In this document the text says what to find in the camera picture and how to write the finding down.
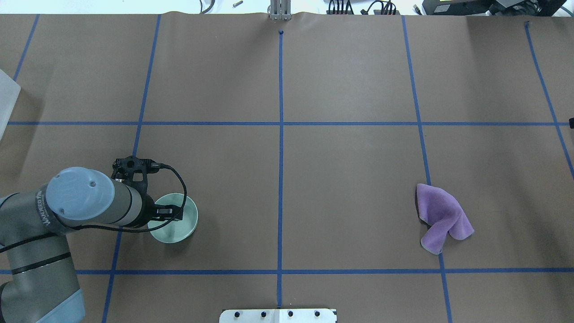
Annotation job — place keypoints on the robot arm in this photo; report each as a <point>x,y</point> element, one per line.
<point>34,228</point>

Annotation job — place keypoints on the purple cloth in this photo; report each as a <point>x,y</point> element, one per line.
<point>444,215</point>

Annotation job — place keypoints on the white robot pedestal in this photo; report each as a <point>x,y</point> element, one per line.
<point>299,315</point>

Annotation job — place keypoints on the aluminium frame post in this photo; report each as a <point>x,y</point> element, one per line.
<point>280,10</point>

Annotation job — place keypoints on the mint green bowl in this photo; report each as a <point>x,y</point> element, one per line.
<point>177,230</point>

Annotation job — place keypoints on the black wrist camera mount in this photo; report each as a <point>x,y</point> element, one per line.
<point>133,171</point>

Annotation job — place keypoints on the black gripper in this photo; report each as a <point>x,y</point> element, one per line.
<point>148,212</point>

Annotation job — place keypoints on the clear plastic box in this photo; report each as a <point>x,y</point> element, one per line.
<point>9,94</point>

